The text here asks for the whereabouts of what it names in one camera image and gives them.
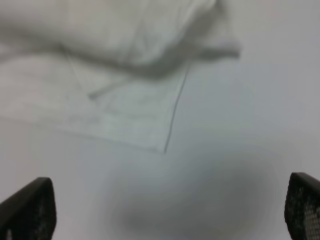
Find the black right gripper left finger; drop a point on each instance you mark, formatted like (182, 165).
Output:
(30, 213)

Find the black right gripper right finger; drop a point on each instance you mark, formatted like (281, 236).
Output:
(302, 207)

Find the white short sleeve shirt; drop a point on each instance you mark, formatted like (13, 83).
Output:
(110, 69)

